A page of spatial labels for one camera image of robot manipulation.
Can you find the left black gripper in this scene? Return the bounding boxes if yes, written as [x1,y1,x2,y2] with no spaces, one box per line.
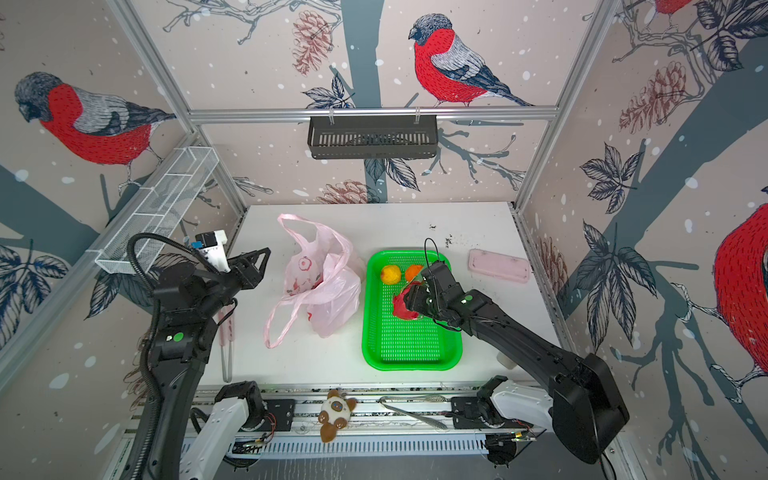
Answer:
[198,246,270,319]

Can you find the orange fruit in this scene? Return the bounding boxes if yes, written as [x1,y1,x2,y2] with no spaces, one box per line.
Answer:
[405,264,423,283]

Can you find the red dragon fruit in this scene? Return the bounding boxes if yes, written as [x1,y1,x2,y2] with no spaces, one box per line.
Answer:
[393,283,420,321]

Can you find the yellow mango fruit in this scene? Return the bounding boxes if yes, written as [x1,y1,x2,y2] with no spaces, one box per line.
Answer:
[380,265,402,285]

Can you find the green plastic basket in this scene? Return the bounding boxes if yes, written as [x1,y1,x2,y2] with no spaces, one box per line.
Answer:
[362,250,463,371]

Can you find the pink plastic bag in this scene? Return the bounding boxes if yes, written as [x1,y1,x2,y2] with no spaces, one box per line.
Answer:
[263,214,365,349]

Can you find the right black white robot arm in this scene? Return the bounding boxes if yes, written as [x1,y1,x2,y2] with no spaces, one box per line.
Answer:
[403,261,630,464]

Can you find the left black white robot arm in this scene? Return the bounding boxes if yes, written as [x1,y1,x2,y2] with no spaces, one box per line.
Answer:
[121,248,271,479]

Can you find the metal tongs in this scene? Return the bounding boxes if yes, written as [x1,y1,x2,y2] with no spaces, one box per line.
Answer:
[377,396,448,431]

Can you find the brown white plush toy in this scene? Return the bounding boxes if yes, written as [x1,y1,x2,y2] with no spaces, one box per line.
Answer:
[318,390,358,443]

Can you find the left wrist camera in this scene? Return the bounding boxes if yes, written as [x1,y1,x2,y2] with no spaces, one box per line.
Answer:
[191,230,230,273]

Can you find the white wire mesh shelf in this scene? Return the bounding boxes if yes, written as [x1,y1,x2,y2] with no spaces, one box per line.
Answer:
[95,146,219,275]

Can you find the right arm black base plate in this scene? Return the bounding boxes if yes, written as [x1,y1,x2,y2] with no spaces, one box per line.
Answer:
[449,397,533,431]

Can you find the black hanging wire basket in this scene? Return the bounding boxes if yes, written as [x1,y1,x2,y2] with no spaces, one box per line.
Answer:
[307,115,439,160]

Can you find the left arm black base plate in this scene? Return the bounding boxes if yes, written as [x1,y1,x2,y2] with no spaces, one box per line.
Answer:
[257,398,296,433]

